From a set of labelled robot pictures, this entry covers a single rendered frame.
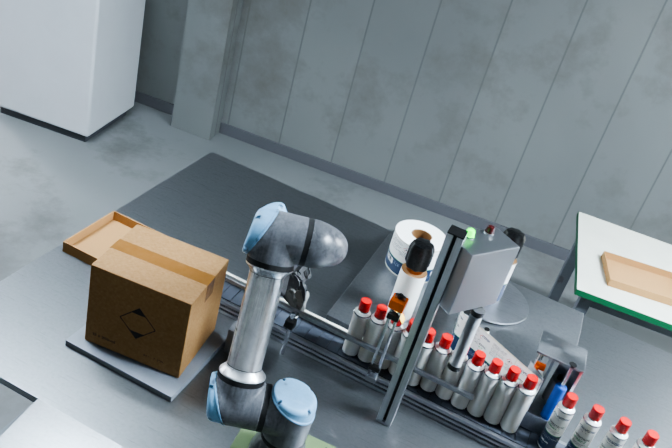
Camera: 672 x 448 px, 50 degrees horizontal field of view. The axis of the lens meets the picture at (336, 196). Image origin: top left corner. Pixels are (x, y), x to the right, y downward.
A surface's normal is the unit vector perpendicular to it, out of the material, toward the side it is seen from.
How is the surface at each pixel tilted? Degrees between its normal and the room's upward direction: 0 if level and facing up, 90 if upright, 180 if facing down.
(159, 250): 0
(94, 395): 0
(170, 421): 0
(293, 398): 9
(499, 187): 90
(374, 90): 90
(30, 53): 90
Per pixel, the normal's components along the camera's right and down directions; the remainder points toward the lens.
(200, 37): -0.30, 0.41
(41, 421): 0.24, -0.84
